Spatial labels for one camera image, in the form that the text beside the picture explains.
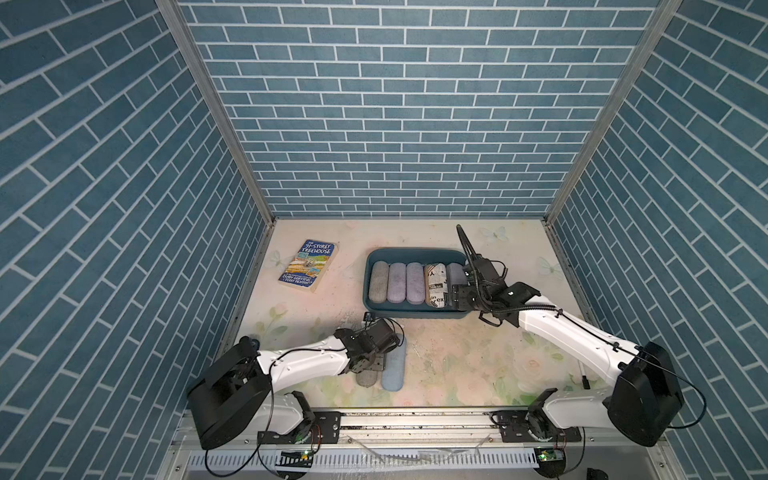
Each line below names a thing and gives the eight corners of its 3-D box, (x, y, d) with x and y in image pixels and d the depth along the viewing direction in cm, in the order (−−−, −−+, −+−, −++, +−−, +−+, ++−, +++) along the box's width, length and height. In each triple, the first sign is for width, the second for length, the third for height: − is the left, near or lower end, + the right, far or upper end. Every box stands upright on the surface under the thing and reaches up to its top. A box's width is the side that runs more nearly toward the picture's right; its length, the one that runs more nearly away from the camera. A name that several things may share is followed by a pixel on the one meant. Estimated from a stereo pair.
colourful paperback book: (281, 284, 103) (278, 279, 100) (308, 241, 115) (306, 236, 113) (314, 293, 101) (312, 288, 98) (338, 249, 113) (337, 243, 111)
